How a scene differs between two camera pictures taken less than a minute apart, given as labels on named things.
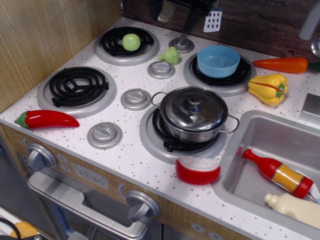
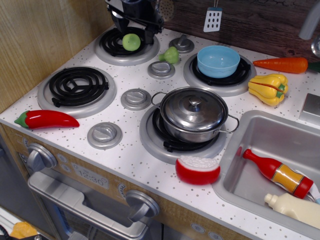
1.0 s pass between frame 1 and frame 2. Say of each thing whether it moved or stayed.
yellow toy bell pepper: stayed
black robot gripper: moved
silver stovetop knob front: stayed
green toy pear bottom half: stayed
